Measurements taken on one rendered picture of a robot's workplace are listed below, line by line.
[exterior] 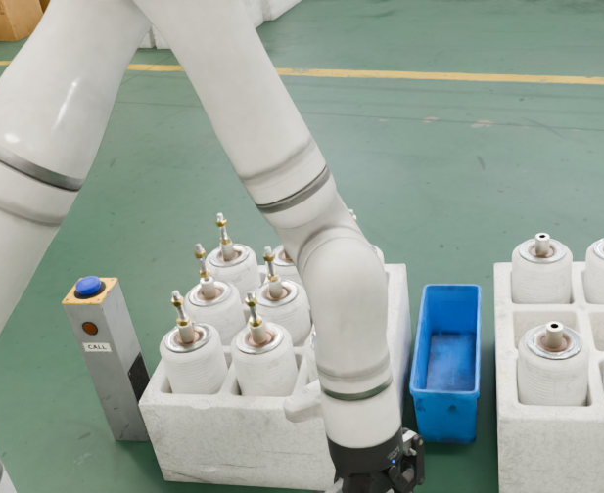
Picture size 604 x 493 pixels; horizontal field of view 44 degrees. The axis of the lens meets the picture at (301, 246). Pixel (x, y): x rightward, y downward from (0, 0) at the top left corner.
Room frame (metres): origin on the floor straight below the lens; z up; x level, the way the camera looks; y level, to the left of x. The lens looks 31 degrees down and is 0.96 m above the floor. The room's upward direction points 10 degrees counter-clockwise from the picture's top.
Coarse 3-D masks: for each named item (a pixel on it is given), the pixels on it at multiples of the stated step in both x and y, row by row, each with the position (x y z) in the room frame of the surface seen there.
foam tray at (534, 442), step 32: (576, 288) 1.00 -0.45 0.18; (512, 320) 0.95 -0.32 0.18; (544, 320) 0.96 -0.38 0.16; (576, 320) 0.94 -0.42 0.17; (512, 352) 0.87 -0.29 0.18; (512, 384) 0.80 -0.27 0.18; (512, 416) 0.74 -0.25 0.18; (544, 416) 0.73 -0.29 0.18; (576, 416) 0.72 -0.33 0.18; (512, 448) 0.74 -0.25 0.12; (544, 448) 0.73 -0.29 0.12; (576, 448) 0.72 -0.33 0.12; (512, 480) 0.74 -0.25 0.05; (544, 480) 0.73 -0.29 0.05; (576, 480) 0.72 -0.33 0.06
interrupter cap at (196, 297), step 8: (216, 280) 1.10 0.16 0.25; (200, 288) 1.08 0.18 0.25; (216, 288) 1.08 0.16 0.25; (224, 288) 1.07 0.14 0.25; (192, 296) 1.06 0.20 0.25; (200, 296) 1.06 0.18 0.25; (216, 296) 1.05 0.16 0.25; (224, 296) 1.04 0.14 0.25; (192, 304) 1.04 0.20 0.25; (200, 304) 1.03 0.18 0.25; (208, 304) 1.03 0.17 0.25; (216, 304) 1.03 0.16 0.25
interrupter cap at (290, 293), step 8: (288, 280) 1.06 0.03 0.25; (264, 288) 1.05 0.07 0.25; (288, 288) 1.04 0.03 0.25; (296, 288) 1.03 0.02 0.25; (256, 296) 1.03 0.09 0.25; (264, 296) 1.03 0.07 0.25; (280, 296) 1.02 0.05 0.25; (288, 296) 1.01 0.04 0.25; (296, 296) 1.01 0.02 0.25; (264, 304) 1.00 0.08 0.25; (272, 304) 1.00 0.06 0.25; (280, 304) 0.99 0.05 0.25
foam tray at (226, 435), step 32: (224, 352) 0.99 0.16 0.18; (160, 384) 0.93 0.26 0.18; (224, 384) 0.91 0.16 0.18; (160, 416) 0.89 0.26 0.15; (192, 416) 0.87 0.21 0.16; (224, 416) 0.86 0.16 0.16; (256, 416) 0.84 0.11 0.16; (160, 448) 0.90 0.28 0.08; (192, 448) 0.88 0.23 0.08; (224, 448) 0.86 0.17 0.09; (256, 448) 0.85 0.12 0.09; (288, 448) 0.83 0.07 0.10; (320, 448) 0.82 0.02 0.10; (192, 480) 0.88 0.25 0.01; (224, 480) 0.87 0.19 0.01; (256, 480) 0.85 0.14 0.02; (288, 480) 0.84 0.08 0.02; (320, 480) 0.82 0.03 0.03
